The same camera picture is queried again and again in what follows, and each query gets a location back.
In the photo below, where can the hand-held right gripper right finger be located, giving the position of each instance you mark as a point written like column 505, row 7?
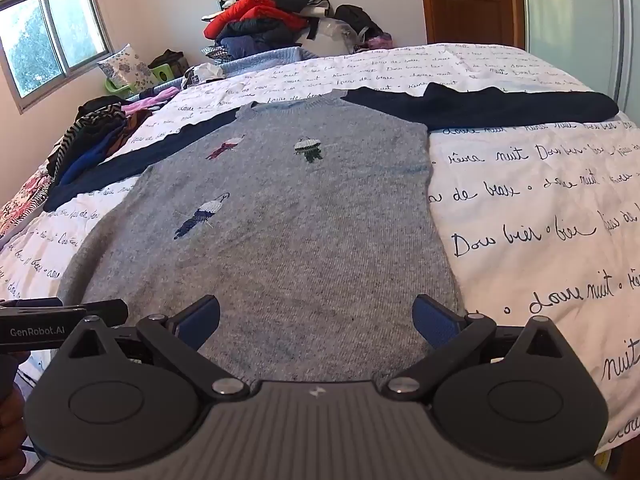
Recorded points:
column 435, row 325

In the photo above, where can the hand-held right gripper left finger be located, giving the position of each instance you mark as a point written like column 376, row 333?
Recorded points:
column 201, row 321

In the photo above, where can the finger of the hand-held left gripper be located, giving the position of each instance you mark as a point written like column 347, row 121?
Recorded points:
column 30, row 302
column 107, row 311

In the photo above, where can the grey sweater with navy sleeves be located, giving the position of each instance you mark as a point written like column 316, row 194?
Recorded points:
column 280, row 230

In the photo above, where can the person's left hand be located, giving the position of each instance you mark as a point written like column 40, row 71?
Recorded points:
column 11, row 417

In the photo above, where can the blue cloth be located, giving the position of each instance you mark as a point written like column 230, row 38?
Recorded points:
column 95, row 157

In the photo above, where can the white script printed blanket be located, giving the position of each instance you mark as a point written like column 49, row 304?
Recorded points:
column 540, row 200

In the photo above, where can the zigzag striped cloth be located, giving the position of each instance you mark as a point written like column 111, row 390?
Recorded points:
column 85, row 132

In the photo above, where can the brown cloth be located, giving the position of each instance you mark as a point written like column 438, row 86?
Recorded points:
column 136, row 122

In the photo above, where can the pink cloth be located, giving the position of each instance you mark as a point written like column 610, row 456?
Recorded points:
column 150, row 100

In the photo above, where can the green basket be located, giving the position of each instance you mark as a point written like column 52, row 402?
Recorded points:
column 162, row 76

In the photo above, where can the floral pillow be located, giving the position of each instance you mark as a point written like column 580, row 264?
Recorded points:
column 125, row 67

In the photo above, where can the white crumpled cloth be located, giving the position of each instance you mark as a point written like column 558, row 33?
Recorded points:
column 202, row 74

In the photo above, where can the dark bag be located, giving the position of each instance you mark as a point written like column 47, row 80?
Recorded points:
column 170, row 60

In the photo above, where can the window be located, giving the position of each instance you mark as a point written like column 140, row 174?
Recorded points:
column 45, row 35

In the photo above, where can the checkered cloth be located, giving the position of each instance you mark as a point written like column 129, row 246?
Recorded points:
column 212, row 51

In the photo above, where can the light blue knit blanket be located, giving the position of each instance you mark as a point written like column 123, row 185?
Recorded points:
column 272, row 56

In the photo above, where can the purple cloth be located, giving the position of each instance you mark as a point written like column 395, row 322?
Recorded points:
column 379, row 41

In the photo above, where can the navy puffer jacket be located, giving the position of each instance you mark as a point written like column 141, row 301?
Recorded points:
column 255, row 32

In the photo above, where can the red jacket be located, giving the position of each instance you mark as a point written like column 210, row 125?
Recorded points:
column 250, row 15

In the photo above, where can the clear plastic bag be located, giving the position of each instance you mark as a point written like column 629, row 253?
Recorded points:
column 335, row 30

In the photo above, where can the black bag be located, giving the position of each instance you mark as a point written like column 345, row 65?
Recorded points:
column 357, row 20

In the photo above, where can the wooden door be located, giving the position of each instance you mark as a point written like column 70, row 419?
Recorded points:
column 472, row 0

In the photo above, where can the black and white garment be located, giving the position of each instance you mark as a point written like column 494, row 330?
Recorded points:
column 305, row 2

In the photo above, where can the glass sliding wardrobe doors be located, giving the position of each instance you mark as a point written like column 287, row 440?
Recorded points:
column 575, row 20

